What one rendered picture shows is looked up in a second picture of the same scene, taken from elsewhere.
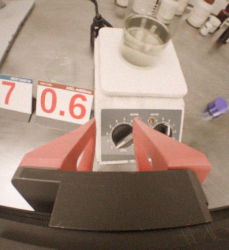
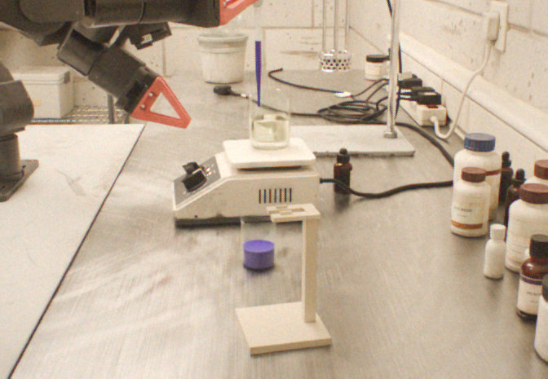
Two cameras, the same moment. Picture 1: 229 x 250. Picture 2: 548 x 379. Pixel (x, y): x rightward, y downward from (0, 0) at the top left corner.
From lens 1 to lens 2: 1.10 m
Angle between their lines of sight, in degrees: 80
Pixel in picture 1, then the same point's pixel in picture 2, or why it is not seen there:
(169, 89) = (233, 156)
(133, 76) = (240, 147)
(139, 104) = (221, 163)
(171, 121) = (209, 181)
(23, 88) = not seen: hidden behind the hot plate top
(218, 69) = (373, 281)
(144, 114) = (213, 168)
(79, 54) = not seen: hidden behind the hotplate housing
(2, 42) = (313, 148)
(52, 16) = (383, 167)
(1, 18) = (361, 141)
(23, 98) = not seen: hidden behind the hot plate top
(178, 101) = (228, 174)
